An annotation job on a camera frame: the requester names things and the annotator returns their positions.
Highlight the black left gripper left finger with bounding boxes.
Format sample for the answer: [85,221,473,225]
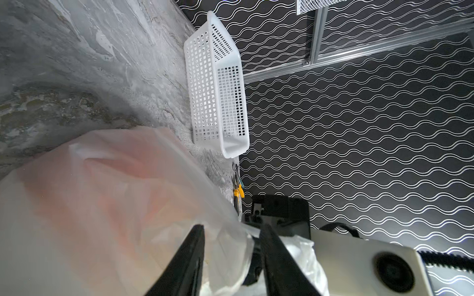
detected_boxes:
[146,224,205,296]

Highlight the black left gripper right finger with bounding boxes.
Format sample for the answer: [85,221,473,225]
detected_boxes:
[259,224,320,296]

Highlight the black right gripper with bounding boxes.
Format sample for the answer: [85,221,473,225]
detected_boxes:
[242,194,312,286]

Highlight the white printed plastic bag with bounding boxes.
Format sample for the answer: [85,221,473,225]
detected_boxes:
[0,125,330,296]

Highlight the white perforated plastic basket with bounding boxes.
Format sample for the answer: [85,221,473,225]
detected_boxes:
[184,11,250,159]

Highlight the yellow handled pliers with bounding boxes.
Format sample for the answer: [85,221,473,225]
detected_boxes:
[232,173,244,221]

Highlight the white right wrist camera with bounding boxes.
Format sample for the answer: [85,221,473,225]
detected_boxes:
[311,229,434,296]

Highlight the green handled ratchet wrench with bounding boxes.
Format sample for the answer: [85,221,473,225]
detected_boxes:
[232,162,244,187]

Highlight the clear wall shelf basket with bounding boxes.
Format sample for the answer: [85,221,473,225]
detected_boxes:
[295,0,345,15]

